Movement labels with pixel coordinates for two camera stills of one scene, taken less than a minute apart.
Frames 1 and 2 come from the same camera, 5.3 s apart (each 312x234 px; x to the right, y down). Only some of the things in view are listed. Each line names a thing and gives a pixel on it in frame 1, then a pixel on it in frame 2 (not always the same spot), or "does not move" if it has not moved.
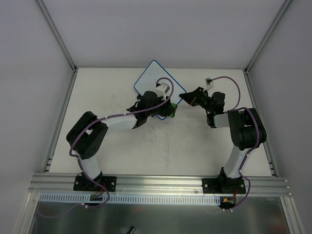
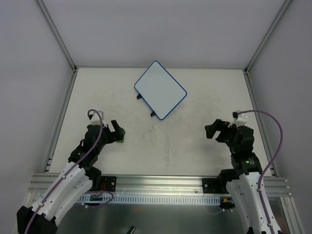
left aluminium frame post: (64, 48) does not move
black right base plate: (236, 185) does not move
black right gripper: (195, 96) to (221, 131)
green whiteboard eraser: (173, 113) to (122, 141)
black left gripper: (165, 109) to (111, 132)
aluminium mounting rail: (43, 184) does not move
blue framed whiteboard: (147, 82) does not move
